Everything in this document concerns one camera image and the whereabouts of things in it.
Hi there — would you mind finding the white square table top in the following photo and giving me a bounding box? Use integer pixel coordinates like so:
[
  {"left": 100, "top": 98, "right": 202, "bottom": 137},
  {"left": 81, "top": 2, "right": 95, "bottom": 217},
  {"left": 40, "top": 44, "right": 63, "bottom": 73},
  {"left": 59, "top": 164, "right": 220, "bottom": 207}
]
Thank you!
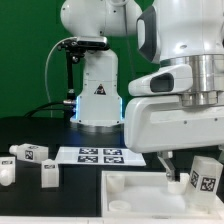
[{"left": 101, "top": 171, "right": 224, "bottom": 221}]

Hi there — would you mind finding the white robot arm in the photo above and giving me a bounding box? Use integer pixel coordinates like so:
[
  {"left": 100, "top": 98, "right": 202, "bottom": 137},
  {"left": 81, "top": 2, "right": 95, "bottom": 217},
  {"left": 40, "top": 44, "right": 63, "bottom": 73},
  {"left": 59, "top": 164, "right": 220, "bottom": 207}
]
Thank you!
[{"left": 61, "top": 0, "right": 224, "bottom": 154}]

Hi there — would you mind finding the white marker sheet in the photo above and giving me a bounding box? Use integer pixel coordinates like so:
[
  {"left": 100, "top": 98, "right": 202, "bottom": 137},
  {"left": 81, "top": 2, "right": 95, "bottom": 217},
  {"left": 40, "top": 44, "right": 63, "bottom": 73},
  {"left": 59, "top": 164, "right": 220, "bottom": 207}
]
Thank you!
[{"left": 55, "top": 146, "right": 146, "bottom": 166}]

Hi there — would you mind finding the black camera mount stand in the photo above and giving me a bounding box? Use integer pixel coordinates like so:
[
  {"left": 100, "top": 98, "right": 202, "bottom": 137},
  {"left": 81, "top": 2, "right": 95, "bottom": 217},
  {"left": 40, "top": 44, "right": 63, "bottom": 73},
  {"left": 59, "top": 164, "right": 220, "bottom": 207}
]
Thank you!
[{"left": 57, "top": 36, "right": 110, "bottom": 118}]

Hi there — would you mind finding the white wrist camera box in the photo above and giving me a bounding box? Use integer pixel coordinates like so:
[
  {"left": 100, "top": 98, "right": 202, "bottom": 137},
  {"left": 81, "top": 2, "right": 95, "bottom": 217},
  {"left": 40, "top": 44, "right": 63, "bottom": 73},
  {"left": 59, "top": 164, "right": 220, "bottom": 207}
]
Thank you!
[{"left": 128, "top": 64, "right": 193, "bottom": 96}]

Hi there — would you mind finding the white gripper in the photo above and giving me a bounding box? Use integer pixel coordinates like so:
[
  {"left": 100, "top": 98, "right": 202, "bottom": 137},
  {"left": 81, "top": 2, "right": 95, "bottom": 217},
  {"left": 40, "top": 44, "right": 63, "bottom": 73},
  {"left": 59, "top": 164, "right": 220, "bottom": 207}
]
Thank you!
[{"left": 124, "top": 95, "right": 224, "bottom": 182}]

